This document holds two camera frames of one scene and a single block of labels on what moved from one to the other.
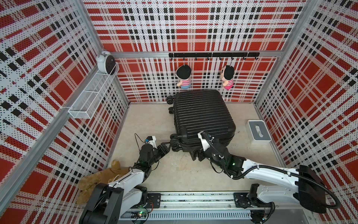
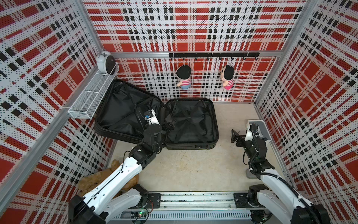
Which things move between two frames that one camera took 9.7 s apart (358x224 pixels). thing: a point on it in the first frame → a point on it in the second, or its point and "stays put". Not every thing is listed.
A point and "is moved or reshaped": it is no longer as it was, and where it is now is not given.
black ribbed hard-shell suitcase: (197, 111) is moved or reshaped
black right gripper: (202, 155) → (235, 138)
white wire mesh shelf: (87, 104) stays put
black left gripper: (165, 150) → (167, 130)
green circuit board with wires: (142, 214) stays put
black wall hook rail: (214, 54) stays put
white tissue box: (258, 132) stays put
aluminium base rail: (210, 208) stays put
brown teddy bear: (87, 185) stays put
